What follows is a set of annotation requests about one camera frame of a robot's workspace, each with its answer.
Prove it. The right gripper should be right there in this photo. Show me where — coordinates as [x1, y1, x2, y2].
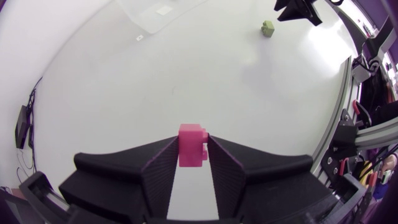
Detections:
[274, 0, 323, 27]

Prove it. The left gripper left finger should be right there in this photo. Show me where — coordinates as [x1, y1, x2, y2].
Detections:
[58, 135, 180, 224]

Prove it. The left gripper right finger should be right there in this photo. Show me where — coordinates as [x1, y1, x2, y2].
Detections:
[207, 134, 339, 224]

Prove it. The pink toy brick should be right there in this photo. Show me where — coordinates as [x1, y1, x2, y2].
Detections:
[178, 123, 209, 168]

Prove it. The green toy brick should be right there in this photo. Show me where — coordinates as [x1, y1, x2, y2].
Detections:
[261, 20, 275, 39]

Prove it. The black power brick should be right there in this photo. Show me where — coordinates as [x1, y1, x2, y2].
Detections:
[14, 105, 32, 150]

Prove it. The person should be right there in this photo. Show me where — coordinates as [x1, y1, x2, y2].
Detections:
[371, 152, 398, 200]

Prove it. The black power cable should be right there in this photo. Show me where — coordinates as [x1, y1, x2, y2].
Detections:
[25, 76, 44, 125]
[16, 123, 39, 184]

